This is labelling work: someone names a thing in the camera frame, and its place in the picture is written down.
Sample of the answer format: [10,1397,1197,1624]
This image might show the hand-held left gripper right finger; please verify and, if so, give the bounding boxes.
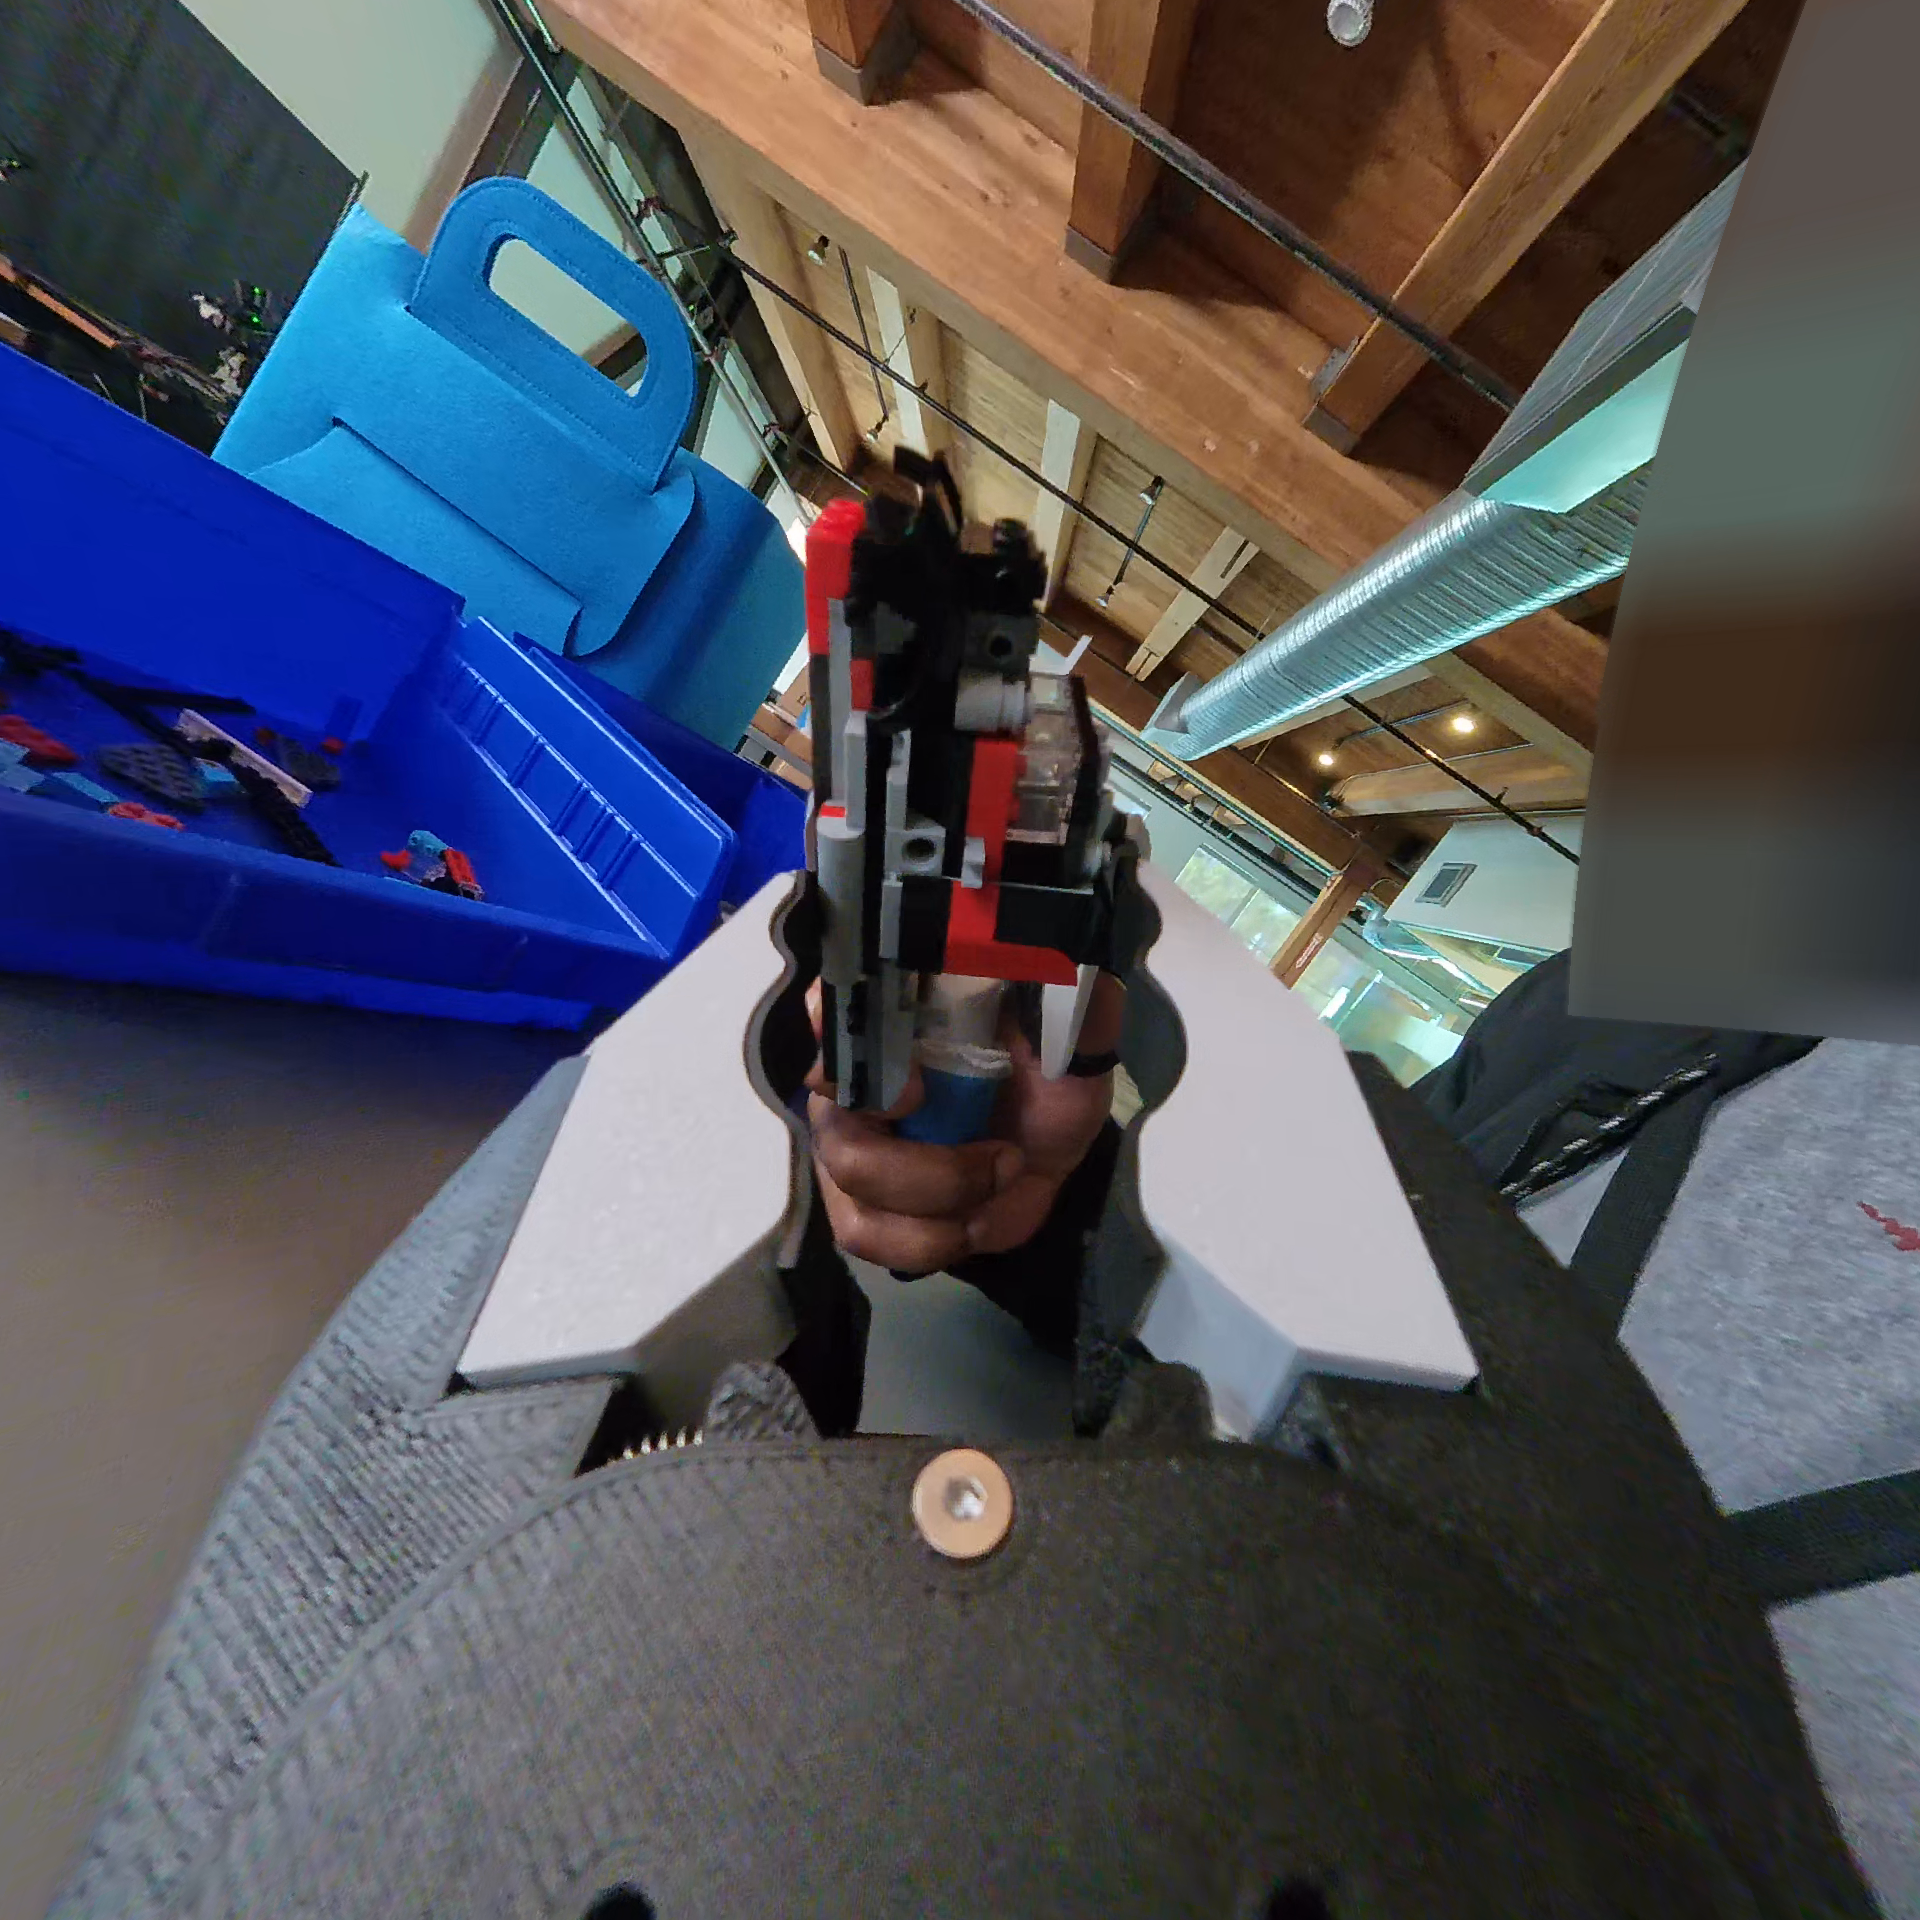
[1071,861,1481,1445]

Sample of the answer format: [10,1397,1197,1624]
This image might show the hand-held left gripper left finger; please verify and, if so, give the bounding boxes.
[454,870,869,1427]

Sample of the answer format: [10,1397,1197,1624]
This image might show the blue plastic bin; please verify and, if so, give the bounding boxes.
[0,342,741,1040]
[516,630,815,939]

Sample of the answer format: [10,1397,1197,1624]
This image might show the red and black brick model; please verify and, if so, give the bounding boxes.
[801,448,1153,1115]

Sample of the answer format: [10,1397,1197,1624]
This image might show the grey desk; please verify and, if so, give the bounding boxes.
[0,960,1087,1920]

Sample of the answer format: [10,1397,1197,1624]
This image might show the person's right hand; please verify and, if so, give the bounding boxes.
[801,977,1125,1281]

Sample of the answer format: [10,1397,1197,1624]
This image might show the pile of toy bricks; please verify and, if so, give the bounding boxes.
[0,627,488,906]

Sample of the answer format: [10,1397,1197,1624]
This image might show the blue felt bag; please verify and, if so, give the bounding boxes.
[209,177,812,752]

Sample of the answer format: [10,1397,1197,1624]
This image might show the spiral metal air duct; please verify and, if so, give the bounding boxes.
[1140,491,1652,770]

